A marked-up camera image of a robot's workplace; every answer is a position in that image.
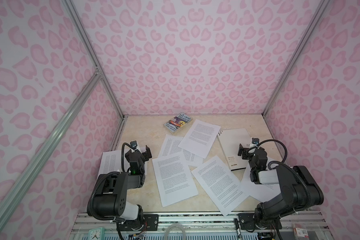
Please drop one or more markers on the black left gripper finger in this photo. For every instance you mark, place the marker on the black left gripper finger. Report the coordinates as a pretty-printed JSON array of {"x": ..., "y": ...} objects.
[
  {"x": 133, "y": 145},
  {"x": 147, "y": 153}
]

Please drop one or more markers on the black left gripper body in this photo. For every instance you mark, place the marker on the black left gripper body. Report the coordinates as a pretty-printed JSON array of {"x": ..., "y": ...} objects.
[{"x": 138, "y": 154}]

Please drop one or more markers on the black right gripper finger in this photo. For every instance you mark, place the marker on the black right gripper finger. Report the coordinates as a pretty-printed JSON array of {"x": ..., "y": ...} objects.
[
  {"x": 255, "y": 141},
  {"x": 241, "y": 150}
]

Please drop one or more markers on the white and black folder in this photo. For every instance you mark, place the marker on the white and black folder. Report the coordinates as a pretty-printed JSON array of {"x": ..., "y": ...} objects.
[{"x": 230, "y": 141}]

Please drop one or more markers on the printed paper sheet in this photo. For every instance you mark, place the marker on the printed paper sheet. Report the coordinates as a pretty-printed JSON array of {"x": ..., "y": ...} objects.
[
  {"x": 261, "y": 193},
  {"x": 221, "y": 185},
  {"x": 174, "y": 179},
  {"x": 110, "y": 162},
  {"x": 171, "y": 146},
  {"x": 200, "y": 138}
]

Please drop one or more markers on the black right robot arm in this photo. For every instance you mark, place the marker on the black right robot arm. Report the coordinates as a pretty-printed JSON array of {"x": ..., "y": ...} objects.
[{"x": 299, "y": 190}]

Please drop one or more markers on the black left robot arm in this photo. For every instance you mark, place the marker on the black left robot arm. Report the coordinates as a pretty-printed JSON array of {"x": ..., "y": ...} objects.
[{"x": 119, "y": 172}]

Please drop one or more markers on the colourful paperback book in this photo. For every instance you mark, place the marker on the colourful paperback book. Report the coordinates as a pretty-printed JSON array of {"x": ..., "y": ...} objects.
[{"x": 177, "y": 123}]

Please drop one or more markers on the black marker pen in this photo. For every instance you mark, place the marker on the black marker pen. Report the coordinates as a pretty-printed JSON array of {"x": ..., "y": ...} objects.
[{"x": 237, "y": 228}]

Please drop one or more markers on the small teal alarm clock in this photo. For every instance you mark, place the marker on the small teal alarm clock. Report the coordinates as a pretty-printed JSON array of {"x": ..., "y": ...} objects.
[{"x": 97, "y": 234}]

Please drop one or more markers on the clear box with label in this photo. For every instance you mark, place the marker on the clear box with label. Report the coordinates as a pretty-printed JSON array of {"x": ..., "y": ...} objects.
[{"x": 300, "y": 231}]

